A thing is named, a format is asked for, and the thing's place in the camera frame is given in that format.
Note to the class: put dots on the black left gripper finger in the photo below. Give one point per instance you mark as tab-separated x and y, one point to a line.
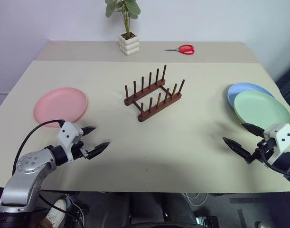
98	149
87	130

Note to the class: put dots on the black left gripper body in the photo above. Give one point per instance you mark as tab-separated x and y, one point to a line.
79	150

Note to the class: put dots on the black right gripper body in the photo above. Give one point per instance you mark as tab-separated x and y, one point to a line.
265	152

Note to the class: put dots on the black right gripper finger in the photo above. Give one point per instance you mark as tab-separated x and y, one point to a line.
254	130
237	147

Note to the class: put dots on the green plate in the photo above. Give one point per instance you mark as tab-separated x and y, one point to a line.
261	109

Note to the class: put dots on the pink plate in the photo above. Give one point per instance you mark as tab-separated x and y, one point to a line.
59	104

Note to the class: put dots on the blue plate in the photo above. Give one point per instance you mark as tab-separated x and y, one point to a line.
242	89

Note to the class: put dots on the wooden dish rack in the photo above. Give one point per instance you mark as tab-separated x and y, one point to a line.
159	107

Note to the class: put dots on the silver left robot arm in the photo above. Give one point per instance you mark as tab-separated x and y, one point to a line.
28	166

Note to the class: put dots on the white shoe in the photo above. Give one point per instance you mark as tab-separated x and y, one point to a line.
55	211

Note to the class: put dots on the green plant in white pot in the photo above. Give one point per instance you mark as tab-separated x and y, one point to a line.
128	45

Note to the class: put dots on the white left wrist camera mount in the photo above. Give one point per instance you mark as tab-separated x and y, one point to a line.
67	133

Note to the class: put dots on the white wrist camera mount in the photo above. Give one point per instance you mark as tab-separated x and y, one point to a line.
281	135
67	133

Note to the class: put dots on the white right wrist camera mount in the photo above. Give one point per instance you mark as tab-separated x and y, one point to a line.
281	135

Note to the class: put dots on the metal bracket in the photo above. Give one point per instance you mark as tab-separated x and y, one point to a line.
202	221

